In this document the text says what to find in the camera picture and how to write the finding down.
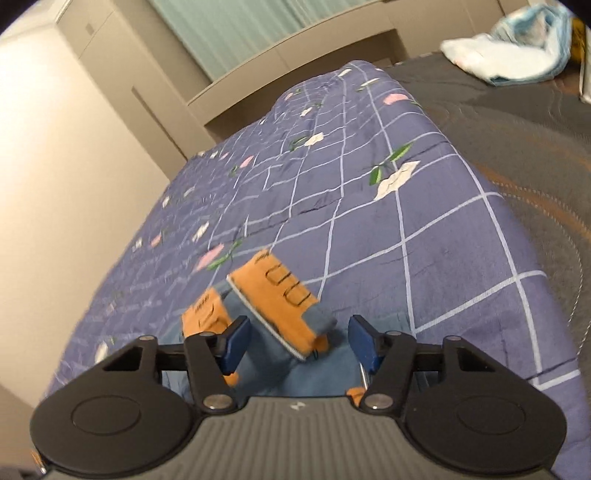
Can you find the blue plaid floral quilt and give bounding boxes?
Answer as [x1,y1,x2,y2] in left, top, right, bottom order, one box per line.
[44,60,583,409]

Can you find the teal curtain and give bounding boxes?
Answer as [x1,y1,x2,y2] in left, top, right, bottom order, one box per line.
[148,0,398,82]

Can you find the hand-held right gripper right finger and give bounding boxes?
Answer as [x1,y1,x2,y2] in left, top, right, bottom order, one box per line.
[347,315,498,418]

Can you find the blue pants with orange print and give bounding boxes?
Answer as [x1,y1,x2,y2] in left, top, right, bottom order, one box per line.
[159,248,419,401]

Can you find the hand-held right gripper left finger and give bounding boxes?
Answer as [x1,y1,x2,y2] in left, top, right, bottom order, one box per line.
[100,316,253,417]

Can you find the beige wardrobe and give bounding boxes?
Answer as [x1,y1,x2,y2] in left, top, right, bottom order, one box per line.
[54,0,218,163]

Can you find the grey quilted bedspread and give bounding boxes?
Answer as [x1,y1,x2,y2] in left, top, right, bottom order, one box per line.
[390,53,591,416]

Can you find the light blue white blanket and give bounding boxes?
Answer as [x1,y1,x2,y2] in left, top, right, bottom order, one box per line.
[440,4,575,88]

